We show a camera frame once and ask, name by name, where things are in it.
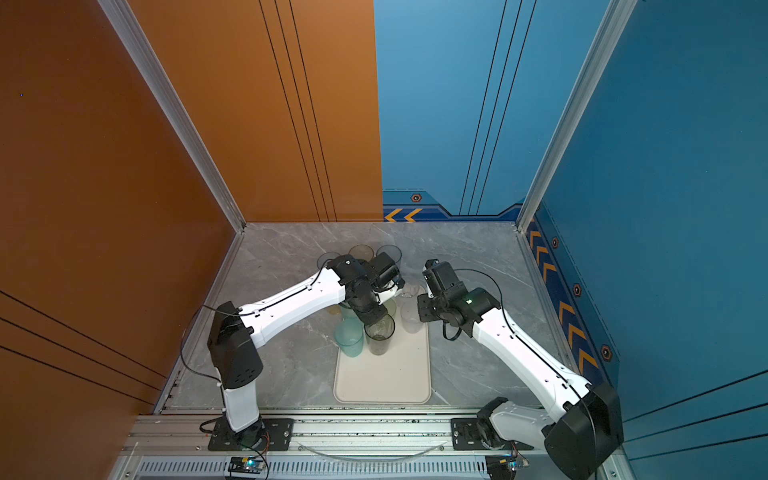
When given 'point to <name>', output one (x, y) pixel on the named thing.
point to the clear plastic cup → (411, 317)
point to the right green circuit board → (504, 467)
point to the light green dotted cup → (390, 306)
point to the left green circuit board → (247, 465)
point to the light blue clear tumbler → (392, 251)
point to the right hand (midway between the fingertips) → (422, 304)
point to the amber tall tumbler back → (362, 252)
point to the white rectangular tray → (401, 375)
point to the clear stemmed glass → (412, 290)
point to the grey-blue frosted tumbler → (326, 256)
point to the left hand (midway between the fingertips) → (375, 312)
